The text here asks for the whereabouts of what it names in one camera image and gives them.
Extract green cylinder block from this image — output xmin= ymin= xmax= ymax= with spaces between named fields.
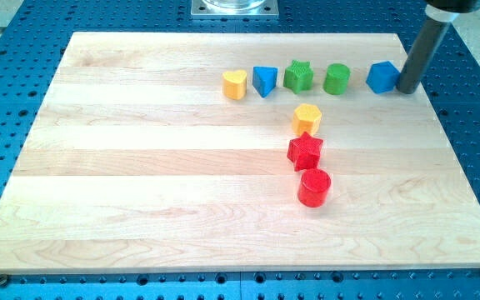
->
xmin=323 ymin=63 xmax=351 ymax=95

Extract blue cube block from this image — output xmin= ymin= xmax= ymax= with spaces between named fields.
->
xmin=366 ymin=61 xmax=400 ymax=94

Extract wooden board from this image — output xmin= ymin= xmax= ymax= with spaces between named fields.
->
xmin=0 ymin=32 xmax=480 ymax=274

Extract red star block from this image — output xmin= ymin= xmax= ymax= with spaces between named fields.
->
xmin=287 ymin=132 xmax=323 ymax=172

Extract yellow heart block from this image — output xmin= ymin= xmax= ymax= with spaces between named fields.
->
xmin=222 ymin=70 xmax=248 ymax=100

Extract yellow pentagon block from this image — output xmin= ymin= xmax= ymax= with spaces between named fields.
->
xmin=292 ymin=103 xmax=322 ymax=136

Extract blue triangle block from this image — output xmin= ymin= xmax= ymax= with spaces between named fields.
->
xmin=252 ymin=66 xmax=278 ymax=98

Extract red cylinder block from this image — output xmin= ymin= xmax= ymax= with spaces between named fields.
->
xmin=297 ymin=168 xmax=332 ymax=208

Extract green star block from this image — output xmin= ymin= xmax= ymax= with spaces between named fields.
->
xmin=283 ymin=60 xmax=314 ymax=94

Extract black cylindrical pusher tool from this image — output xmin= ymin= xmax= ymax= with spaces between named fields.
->
xmin=396 ymin=0 xmax=480 ymax=94

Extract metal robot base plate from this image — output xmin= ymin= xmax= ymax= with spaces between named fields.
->
xmin=190 ymin=0 xmax=279 ymax=19

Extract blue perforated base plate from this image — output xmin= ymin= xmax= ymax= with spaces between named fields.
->
xmin=0 ymin=1 xmax=480 ymax=299

